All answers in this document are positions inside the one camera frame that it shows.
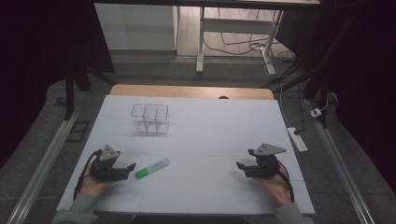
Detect white cabinet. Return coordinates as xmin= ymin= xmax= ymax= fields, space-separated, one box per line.
xmin=93 ymin=3 xmax=179 ymax=51

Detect person's left hand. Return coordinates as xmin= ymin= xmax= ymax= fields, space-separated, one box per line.
xmin=78 ymin=162 xmax=110 ymax=199

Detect black plug with cable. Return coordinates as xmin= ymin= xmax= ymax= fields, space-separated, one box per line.
xmin=292 ymin=83 xmax=306 ymax=136

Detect white board table cover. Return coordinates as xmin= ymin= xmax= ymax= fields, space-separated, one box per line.
xmin=56 ymin=94 xmax=317 ymax=217

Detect tangled floor cables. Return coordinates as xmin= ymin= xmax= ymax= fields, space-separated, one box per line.
xmin=203 ymin=7 xmax=297 ymax=79

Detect black floor frame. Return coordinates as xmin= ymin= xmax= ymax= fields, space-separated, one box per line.
xmin=65 ymin=120 xmax=91 ymax=144

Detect small white adapter with cable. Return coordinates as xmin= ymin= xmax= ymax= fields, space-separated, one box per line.
xmin=309 ymin=95 xmax=330 ymax=119

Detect person's right hand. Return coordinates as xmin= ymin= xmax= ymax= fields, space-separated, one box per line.
xmin=255 ymin=163 xmax=294 ymax=207

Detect white power strip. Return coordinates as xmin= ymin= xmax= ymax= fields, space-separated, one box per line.
xmin=286 ymin=126 xmax=309 ymax=153

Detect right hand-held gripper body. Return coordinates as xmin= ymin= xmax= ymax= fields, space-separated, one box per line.
xmin=244 ymin=143 xmax=288 ymax=179

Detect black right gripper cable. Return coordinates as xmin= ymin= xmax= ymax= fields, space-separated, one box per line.
xmin=276 ymin=161 xmax=296 ymax=203

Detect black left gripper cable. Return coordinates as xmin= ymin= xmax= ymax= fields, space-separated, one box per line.
xmin=73 ymin=149 xmax=103 ymax=202

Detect black curtain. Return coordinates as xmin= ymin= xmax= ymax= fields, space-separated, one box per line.
xmin=0 ymin=0 xmax=116 ymax=171
xmin=323 ymin=0 xmax=396 ymax=194

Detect clear plastic pen holder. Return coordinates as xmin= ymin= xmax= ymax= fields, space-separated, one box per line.
xmin=130 ymin=103 xmax=171 ymax=135

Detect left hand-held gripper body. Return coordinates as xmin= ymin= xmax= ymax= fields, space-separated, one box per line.
xmin=90 ymin=145 xmax=131 ymax=183

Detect white desk frame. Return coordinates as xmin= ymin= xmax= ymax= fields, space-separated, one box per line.
xmin=194 ymin=6 xmax=285 ymax=77

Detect green highlighter pen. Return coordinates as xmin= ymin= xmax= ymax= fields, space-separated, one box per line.
xmin=134 ymin=157 xmax=171 ymax=180

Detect aluminium rail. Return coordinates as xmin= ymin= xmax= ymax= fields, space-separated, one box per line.
xmin=5 ymin=105 xmax=82 ymax=224
xmin=305 ymin=99 xmax=376 ymax=224

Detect black metal stand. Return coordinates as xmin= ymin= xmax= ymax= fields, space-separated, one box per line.
xmin=63 ymin=62 xmax=117 ymax=121
xmin=261 ymin=0 xmax=353 ymax=129

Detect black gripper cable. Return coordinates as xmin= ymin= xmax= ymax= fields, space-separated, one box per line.
xmin=73 ymin=149 xmax=103 ymax=202
xmin=276 ymin=161 xmax=296 ymax=203

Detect wooden table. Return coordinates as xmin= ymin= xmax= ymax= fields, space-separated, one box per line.
xmin=109 ymin=83 xmax=276 ymax=101

